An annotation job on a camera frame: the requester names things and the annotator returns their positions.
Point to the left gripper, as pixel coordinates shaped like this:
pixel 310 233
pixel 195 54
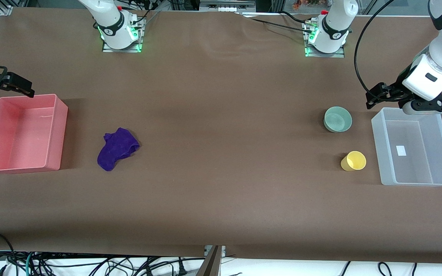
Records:
pixel 394 91

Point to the green bowl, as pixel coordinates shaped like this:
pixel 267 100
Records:
pixel 338 120

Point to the yellow cup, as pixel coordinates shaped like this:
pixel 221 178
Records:
pixel 355 161

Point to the purple cloth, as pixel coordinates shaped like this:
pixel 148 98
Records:
pixel 117 149

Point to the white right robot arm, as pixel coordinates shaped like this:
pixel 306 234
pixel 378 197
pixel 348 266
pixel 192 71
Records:
pixel 109 23

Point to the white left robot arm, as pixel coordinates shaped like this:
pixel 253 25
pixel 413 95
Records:
pixel 334 27

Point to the pink plastic bin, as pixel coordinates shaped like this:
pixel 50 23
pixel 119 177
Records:
pixel 25 130

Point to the white paper label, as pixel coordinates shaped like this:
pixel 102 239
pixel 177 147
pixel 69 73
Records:
pixel 401 151

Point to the clear plastic bin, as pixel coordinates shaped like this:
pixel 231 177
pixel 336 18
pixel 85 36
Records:
pixel 409 170

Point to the orange background items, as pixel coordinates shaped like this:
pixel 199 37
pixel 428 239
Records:
pixel 309 4

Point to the brown table cover sheet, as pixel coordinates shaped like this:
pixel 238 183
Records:
pixel 221 153

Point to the white power strip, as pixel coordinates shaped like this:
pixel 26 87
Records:
pixel 225 7

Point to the aluminium frame corner bracket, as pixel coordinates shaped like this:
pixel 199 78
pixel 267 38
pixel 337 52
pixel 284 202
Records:
pixel 5 8

